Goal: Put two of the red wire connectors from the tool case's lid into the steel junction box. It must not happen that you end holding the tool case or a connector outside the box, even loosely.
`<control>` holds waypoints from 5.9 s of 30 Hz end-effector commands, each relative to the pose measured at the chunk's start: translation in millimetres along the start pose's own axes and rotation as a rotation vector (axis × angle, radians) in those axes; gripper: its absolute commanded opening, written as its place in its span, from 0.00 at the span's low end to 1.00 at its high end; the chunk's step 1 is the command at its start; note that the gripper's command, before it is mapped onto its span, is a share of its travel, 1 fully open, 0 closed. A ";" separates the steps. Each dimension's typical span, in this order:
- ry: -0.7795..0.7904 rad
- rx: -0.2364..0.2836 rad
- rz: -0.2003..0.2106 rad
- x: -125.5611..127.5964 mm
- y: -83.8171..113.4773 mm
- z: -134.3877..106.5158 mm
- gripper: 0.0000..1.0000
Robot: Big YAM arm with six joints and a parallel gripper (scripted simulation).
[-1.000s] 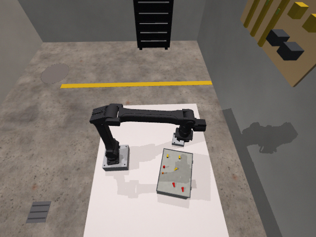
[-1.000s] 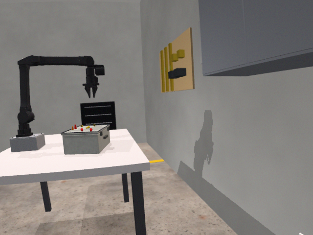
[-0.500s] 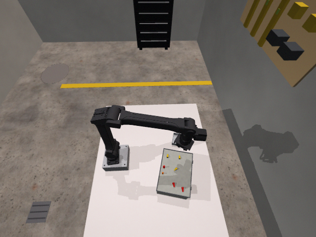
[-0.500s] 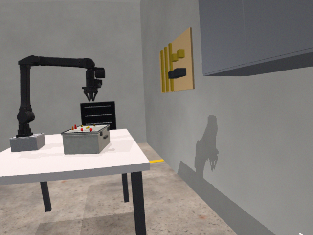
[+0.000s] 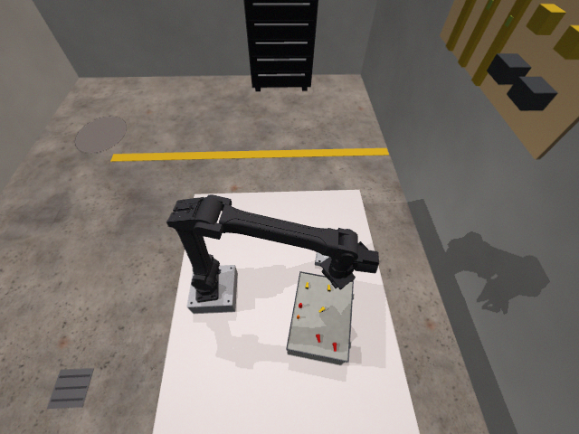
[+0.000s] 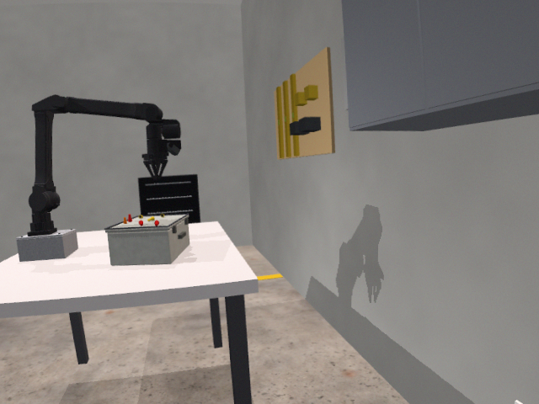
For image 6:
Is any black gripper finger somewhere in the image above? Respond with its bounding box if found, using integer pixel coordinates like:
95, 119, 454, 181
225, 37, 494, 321
143, 161, 160, 180
150, 160, 168, 179

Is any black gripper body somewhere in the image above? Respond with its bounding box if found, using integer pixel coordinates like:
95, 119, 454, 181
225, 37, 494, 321
142, 138, 169, 161

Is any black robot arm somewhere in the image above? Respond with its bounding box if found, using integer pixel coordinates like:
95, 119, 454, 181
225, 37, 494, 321
27, 95, 181, 237

